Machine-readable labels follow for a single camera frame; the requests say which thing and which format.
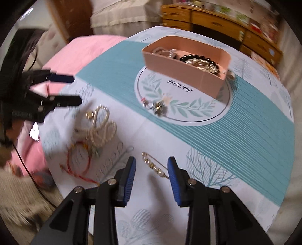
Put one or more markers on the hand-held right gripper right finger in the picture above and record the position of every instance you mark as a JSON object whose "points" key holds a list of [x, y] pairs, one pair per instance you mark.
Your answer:
{"points": [[173, 181]]}

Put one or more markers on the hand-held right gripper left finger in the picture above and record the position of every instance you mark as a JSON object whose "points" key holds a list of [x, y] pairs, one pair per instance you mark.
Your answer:
{"points": [[128, 181]]}

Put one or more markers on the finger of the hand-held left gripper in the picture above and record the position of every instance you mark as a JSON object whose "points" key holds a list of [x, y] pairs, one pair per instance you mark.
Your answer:
{"points": [[68, 100], [62, 78]]}

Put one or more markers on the pink plastic box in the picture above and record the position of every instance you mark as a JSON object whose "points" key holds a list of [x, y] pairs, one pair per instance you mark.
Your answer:
{"points": [[179, 73]]}

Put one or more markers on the silver jewelry piece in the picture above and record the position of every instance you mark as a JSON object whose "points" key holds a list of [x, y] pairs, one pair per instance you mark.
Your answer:
{"points": [[168, 53]]}

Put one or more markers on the pink blanket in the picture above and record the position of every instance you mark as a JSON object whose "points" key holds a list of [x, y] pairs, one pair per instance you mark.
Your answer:
{"points": [[82, 51]]}

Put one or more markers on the brown wooden door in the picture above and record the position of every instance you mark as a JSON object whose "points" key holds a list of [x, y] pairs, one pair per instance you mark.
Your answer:
{"points": [[70, 18]]}

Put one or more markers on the lace cloth covered piano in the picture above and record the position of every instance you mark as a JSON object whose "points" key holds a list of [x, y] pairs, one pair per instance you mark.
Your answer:
{"points": [[118, 18]]}

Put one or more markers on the tree print tablecloth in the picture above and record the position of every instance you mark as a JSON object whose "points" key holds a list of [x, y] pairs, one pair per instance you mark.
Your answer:
{"points": [[236, 117]]}

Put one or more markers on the beige fringed cloth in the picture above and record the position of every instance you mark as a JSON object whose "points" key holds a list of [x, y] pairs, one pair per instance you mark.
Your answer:
{"points": [[18, 200]]}

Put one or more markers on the wooden desk with drawers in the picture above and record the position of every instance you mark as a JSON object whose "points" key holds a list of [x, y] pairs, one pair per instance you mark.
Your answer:
{"points": [[212, 21]]}

